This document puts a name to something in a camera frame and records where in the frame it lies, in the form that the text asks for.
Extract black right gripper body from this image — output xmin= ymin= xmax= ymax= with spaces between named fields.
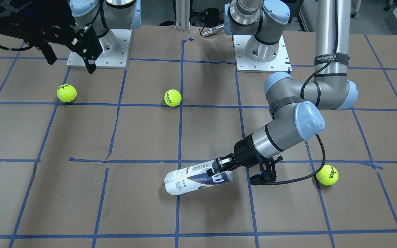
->
xmin=0 ymin=0 xmax=102 ymax=64

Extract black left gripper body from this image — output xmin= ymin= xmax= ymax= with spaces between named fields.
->
xmin=227 ymin=135 xmax=283 ymax=186

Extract clear tennis ball can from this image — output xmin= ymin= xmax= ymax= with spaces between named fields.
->
xmin=164 ymin=160 xmax=236 ymax=196

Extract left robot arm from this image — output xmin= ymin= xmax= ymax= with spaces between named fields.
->
xmin=207 ymin=0 xmax=358 ymax=185

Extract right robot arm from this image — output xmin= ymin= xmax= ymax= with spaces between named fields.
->
xmin=0 ymin=0 xmax=141 ymax=74

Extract tennis ball near base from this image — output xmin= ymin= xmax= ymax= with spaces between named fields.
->
xmin=57 ymin=84 xmax=77 ymax=103

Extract tennis ball centre row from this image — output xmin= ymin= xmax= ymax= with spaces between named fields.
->
xmin=164 ymin=89 xmax=182 ymax=107

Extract tennis ball front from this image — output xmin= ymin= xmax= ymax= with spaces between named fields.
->
xmin=316 ymin=164 xmax=339 ymax=186

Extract silver flashlight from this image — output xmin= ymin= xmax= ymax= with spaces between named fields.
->
xmin=200 ymin=24 xmax=225 ymax=38

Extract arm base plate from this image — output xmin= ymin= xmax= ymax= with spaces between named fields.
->
xmin=233 ymin=35 xmax=293 ymax=73
xmin=66 ymin=28 xmax=131 ymax=69

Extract aluminium frame post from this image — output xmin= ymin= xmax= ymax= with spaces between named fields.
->
xmin=175 ymin=0 xmax=191 ymax=32

